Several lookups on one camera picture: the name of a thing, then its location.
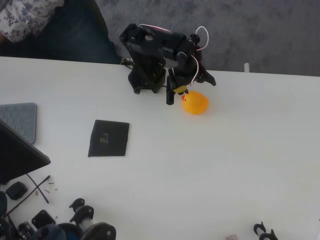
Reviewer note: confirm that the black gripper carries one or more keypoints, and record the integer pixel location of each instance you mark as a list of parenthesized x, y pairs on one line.
[(180, 80)]

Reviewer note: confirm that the yellow rubber duck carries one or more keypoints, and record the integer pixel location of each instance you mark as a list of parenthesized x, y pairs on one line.
[(197, 105)]

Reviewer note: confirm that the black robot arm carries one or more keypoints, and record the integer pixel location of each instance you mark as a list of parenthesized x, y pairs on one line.
[(150, 45)]

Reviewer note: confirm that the person's forearm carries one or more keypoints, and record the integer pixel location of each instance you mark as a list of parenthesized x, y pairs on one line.
[(2, 37)]

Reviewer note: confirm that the black square mat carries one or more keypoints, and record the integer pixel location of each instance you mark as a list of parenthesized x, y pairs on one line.
[(115, 147)]

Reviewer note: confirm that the black square plate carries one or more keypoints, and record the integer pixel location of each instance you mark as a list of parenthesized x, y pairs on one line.
[(43, 219)]

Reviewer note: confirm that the controller board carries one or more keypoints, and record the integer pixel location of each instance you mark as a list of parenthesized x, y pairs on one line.
[(127, 61)]

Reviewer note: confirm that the black hooked clamp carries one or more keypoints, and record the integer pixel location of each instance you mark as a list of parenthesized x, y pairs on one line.
[(258, 228)]

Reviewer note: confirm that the black clamp with silver tube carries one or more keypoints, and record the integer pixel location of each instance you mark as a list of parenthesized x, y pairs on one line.
[(268, 236)]

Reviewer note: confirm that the grey keyboard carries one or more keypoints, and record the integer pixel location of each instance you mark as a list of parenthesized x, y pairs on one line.
[(20, 120)]

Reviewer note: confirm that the floral shirt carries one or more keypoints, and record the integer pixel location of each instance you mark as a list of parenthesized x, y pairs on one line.
[(25, 17)]

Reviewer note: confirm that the black laptop screen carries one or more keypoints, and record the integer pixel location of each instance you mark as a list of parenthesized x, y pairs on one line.
[(17, 157)]

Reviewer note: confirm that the blue plastic clamp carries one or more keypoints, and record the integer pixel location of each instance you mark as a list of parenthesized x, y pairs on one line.
[(72, 232)]

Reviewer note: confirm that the small black case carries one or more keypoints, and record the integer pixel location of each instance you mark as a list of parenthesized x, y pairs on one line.
[(16, 190)]

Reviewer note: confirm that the dark blue cap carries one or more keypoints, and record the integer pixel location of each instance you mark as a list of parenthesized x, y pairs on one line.
[(47, 233)]

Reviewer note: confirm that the black circuit board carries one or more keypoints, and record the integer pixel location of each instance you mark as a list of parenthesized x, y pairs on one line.
[(25, 228)]

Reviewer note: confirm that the dark round object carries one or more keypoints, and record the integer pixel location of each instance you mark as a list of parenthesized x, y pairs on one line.
[(3, 203)]

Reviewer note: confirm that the white post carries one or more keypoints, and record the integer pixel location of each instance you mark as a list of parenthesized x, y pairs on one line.
[(246, 68)]

